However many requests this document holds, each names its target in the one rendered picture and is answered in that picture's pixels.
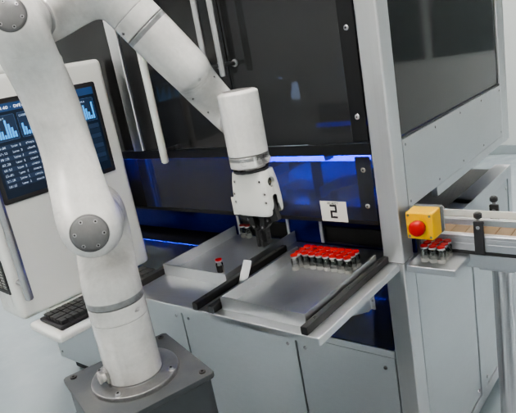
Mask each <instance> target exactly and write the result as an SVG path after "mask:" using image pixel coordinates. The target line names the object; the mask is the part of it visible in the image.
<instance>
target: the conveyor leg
mask: <svg viewBox="0 0 516 413"><path fill-rule="evenodd" d="M479 270H492V281H493V294H494V308H495V322H496V347H497V360H498V374H499V387H500V413H516V334H515V318H514V286H513V273H515V272H514V271H507V270H493V269H485V268H479Z"/></svg>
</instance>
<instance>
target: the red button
mask: <svg viewBox="0 0 516 413"><path fill-rule="evenodd" d="M408 229H409V232H410V234H411V235H413V236H415V237H420V236H421V235H423V234H424V232H425V230H426V228H425V225H424V223H423V222H421V221H420V220H414V221H413V222H411V223H410V224H409V228H408Z"/></svg>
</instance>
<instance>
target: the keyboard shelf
mask: <svg viewBox="0 0 516 413"><path fill-rule="evenodd" d="M82 295H83V294H82V293H80V294H78V295H76V296H74V297H72V298H70V299H68V300H66V301H64V302H61V303H59V304H57V305H55V306H53V307H51V308H49V309H47V310H46V312H50V311H51V310H53V309H56V308H57V307H59V306H61V305H63V304H65V303H67V302H69V301H73V300H74V299H76V298H79V297H80V296H82ZM30 327H31V329H32V330H34V331H36V332H38V333H40V334H42V335H44V336H46V337H48V338H50V339H52V340H54V341H56V342H58V343H63V342H64V341H66V340H68V339H70V338H73V337H74V336H76V335H77V334H80V333H82V332H84V331H85V330H87V329H89V328H91V327H92V325H91V322H90V319H89V317H88V318H87V319H85V320H82V321H80V322H79V323H77V324H74V325H72V326H70V327H69V328H68V329H65V330H59V329H57V328H55V327H53V326H51V325H49V324H46V323H44V322H42V321H41V320H40V319H38V320H36V321H34V322H32V323H31V325H30Z"/></svg>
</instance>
